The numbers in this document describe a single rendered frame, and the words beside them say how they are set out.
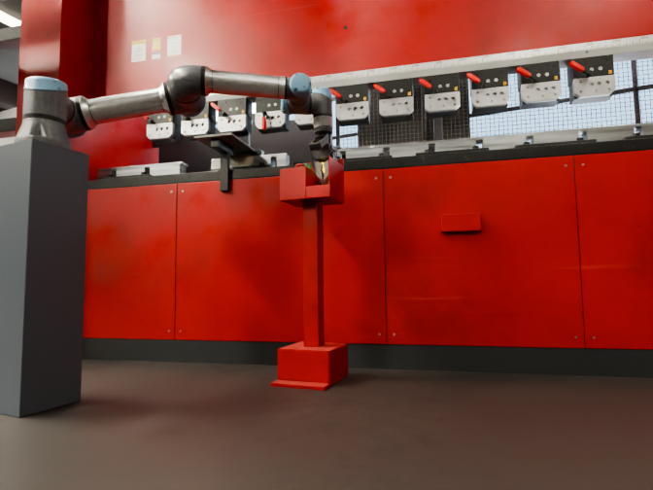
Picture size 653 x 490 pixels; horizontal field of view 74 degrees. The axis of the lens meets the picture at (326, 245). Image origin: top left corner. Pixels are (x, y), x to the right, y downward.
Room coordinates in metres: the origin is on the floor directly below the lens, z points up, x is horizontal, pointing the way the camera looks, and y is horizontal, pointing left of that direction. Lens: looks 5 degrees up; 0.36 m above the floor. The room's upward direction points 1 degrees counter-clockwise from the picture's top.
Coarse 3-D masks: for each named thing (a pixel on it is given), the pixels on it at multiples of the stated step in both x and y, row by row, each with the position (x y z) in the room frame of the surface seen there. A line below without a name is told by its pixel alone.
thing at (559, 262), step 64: (128, 192) 2.09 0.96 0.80; (192, 192) 2.01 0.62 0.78; (256, 192) 1.94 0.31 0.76; (384, 192) 1.81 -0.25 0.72; (448, 192) 1.75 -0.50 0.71; (512, 192) 1.69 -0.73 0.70; (576, 192) 1.64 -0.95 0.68; (640, 192) 1.59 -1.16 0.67; (128, 256) 2.09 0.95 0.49; (192, 256) 2.01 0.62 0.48; (256, 256) 1.94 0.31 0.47; (384, 256) 1.81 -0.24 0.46; (448, 256) 1.75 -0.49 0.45; (512, 256) 1.69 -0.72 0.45; (576, 256) 1.64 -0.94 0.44; (640, 256) 1.59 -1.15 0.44; (128, 320) 2.08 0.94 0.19; (192, 320) 2.01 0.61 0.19; (256, 320) 1.94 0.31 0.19; (384, 320) 1.81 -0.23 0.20; (448, 320) 1.75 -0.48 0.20; (512, 320) 1.69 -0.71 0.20; (576, 320) 1.64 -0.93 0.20; (640, 320) 1.60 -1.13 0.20
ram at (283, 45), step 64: (128, 0) 2.22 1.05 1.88; (192, 0) 2.14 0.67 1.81; (256, 0) 2.06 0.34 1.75; (320, 0) 1.98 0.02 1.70; (384, 0) 1.91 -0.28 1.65; (448, 0) 1.84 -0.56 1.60; (512, 0) 1.78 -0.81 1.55; (576, 0) 1.73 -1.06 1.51; (640, 0) 1.67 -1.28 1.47; (128, 64) 2.22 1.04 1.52; (192, 64) 2.13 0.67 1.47; (256, 64) 2.06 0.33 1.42; (320, 64) 1.98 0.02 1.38; (384, 64) 1.91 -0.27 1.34; (512, 64) 1.79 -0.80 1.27
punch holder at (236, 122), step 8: (224, 104) 2.09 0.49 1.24; (232, 104) 2.08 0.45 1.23; (240, 104) 2.07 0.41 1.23; (248, 104) 2.09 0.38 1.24; (232, 112) 2.08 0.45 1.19; (240, 112) 2.07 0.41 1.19; (248, 112) 2.09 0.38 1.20; (224, 120) 2.09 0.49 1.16; (232, 120) 2.08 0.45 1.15; (240, 120) 2.08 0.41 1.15; (248, 120) 2.10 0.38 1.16; (224, 128) 2.09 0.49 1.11; (232, 128) 2.08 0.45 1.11; (240, 128) 2.07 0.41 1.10; (248, 128) 2.10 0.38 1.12
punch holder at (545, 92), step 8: (528, 64) 1.77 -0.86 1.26; (536, 64) 1.76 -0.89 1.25; (544, 64) 1.76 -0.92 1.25; (552, 64) 1.75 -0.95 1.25; (536, 72) 1.76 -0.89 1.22; (544, 72) 1.76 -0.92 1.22; (552, 72) 1.75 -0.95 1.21; (520, 80) 1.79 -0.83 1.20; (528, 80) 1.77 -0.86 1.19; (544, 80) 1.76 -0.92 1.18; (552, 80) 1.75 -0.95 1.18; (520, 88) 1.82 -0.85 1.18; (528, 88) 1.77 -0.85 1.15; (536, 88) 1.77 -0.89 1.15; (544, 88) 1.77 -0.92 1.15; (552, 88) 1.76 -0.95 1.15; (560, 88) 1.74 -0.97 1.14; (520, 96) 1.83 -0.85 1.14; (528, 96) 1.77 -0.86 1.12; (536, 96) 1.76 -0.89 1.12; (544, 96) 1.75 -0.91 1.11; (552, 96) 1.75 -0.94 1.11; (520, 104) 1.84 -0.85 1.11; (528, 104) 1.80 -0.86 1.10; (536, 104) 1.80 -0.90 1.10; (544, 104) 1.80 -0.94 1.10; (552, 104) 1.80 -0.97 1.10
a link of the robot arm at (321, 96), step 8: (320, 88) 1.57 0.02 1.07; (328, 88) 1.59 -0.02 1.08; (312, 96) 1.57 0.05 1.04; (320, 96) 1.57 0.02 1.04; (328, 96) 1.58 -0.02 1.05; (312, 104) 1.57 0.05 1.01; (320, 104) 1.57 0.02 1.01; (328, 104) 1.58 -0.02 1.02; (312, 112) 1.60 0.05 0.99; (320, 112) 1.58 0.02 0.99; (328, 112) 1.59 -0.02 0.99
